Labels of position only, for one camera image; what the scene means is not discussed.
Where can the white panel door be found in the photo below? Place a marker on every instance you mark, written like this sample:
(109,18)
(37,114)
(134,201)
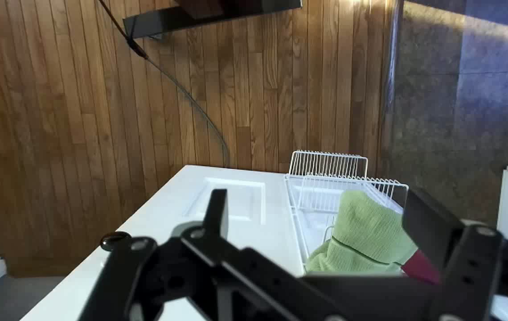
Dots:
(228,201)

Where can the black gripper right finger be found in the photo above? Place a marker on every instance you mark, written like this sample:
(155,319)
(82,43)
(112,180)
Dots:
(469,267)

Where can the green towel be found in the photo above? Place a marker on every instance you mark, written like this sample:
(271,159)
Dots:
(365,237)

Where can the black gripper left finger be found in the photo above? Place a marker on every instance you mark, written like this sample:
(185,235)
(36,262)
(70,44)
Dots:
(146,278)

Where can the pink plastic cup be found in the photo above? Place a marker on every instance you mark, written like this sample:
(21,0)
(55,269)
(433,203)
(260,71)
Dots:
(422,267)

